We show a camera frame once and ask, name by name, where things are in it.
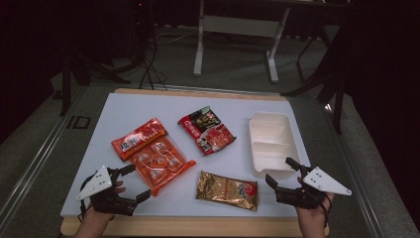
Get white table mat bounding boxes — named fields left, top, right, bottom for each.
left=59, top=92, right=318, bottom=218

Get white metal desk frame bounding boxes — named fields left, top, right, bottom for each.
left=192, top=0, right=292, bottom=84

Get red and black food packet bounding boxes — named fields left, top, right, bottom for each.
left=177, top=105, right=238, bottom=157

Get black floor cables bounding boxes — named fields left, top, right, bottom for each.
left=138, top=31, right=168, bottom=91

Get black curtain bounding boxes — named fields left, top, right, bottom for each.
left=0, top=0, right=68, bottom=144
left=341, top=0, right=420, bottom=230

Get white divided lunch box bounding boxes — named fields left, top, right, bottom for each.
left=249, top=111, right=302, bottom=179

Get black chair frame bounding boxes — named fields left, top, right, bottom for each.
left=282, top=25, right=349, bottom=135

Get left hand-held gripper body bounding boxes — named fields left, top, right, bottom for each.
left=74, top=165, right=139, bottom=217

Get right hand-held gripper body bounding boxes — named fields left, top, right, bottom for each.
left=274, top=165, right=353, bottom=210

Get small orange snack packet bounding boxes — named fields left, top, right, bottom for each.
left=111, top=116, right=168, bottom=163

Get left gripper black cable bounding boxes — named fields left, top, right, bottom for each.
left=76, top=174, right=94, bottom=222

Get person's left hand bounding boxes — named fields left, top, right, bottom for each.
left=80, top=179, right=127, bottom=226

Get metal floor rail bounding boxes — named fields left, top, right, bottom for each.
left=324, top=102, right=388, bottom=238
left=0, top=86, right=89, bottom=226
left=152, top=83, right=289, bottom=98

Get person's right hand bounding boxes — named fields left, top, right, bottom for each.
left=295, top=192, right=336, bottom=229

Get gold foil packet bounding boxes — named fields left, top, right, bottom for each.
left=195, top=170, right=260, bottom=212

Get large clear orange snack packet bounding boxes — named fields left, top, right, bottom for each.
left=128, top=134, right=197, bottom=197

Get white floor cable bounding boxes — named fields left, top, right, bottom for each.
left=154, top=27, right=200, bottom=46

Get black metal stand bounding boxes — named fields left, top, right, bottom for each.
left=58, top=46, right=133, bottom=117

